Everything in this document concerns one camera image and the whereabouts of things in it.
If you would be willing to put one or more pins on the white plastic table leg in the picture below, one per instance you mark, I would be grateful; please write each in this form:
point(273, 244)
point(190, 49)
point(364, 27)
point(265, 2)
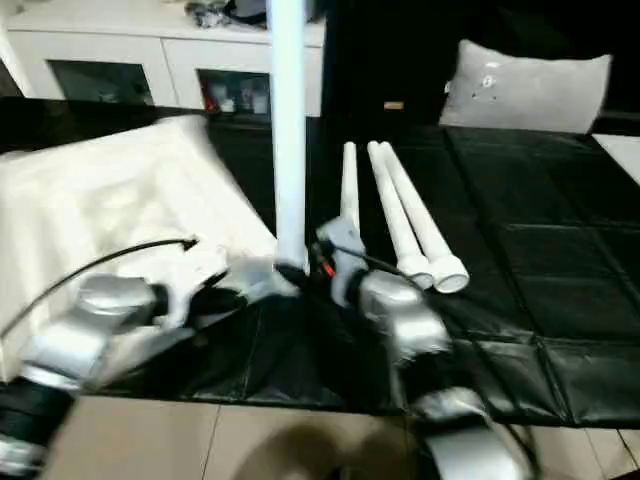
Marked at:
point(349, 185)
point(290, 125)
point(400, 220)
point(430, 235)

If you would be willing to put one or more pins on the white plastic table top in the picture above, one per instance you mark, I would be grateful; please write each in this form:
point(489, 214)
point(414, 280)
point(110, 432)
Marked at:
point(125, 200)

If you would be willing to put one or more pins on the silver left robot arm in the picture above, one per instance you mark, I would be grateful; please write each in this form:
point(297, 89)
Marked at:
point(90, 320)

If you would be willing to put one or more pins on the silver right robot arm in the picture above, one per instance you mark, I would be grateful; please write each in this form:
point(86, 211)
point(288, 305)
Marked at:
point(415, 320)

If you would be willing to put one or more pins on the black quilted mat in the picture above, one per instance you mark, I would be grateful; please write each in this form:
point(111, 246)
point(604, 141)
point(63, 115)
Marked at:
point(525, 250)

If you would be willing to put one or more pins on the black cabinet with gold label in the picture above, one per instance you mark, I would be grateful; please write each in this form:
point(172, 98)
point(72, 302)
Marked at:
point(390, 55)

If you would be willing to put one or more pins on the white sideboard with glass doors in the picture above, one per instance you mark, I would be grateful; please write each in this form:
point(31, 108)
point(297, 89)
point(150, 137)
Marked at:
point(150, 55)

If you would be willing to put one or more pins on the grey cushion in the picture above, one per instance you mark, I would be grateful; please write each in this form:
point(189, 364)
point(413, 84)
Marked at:
point(525, 90)

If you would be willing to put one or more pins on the grey helmet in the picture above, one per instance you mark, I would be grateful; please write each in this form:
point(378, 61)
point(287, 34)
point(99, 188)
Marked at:
point(250, 7)

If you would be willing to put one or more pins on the white flat panel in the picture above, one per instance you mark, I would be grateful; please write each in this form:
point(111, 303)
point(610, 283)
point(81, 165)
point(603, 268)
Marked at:
point(622, 150)

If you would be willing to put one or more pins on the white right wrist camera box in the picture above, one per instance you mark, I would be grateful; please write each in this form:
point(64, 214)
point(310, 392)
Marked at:
point(345, 250)

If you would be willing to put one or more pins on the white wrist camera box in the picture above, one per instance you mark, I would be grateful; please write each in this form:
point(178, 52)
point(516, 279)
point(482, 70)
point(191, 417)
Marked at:
point(345, 250)
point(195, 280)

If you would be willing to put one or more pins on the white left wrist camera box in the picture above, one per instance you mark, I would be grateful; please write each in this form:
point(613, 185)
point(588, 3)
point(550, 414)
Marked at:
point(195, 280)

